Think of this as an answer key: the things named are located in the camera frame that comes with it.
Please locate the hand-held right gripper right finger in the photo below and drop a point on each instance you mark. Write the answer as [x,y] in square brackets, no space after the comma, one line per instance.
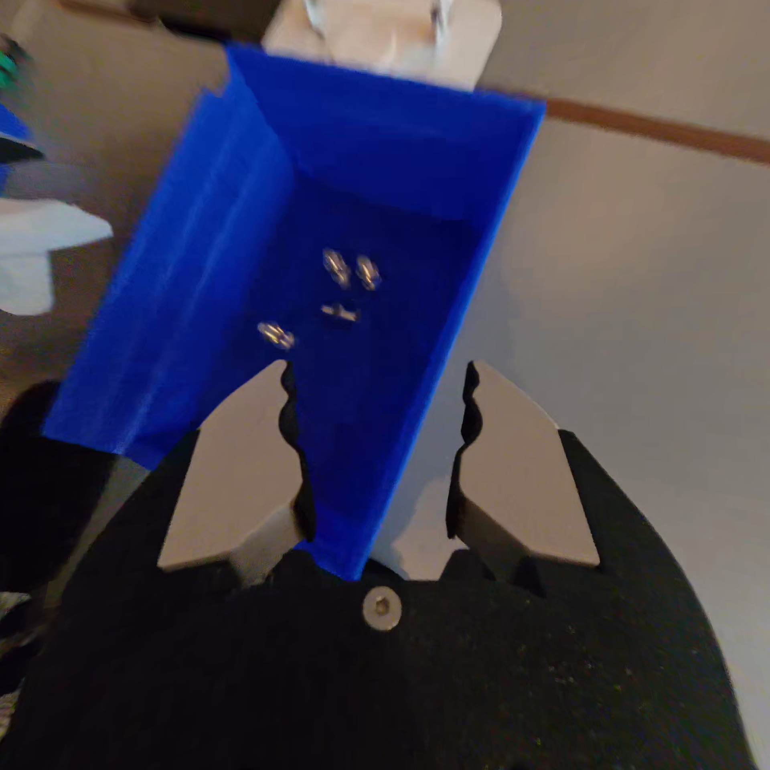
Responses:
[523,481]

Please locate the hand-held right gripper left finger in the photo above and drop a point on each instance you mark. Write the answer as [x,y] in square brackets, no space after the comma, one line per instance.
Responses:
[234,475]

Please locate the blue plastic bin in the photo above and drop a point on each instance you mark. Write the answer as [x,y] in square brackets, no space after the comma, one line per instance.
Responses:
[391,180]

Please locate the silver bolt with nut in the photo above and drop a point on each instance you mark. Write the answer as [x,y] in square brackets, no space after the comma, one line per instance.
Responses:
[336,268]
[340,312]
[276,335]
[368,272]

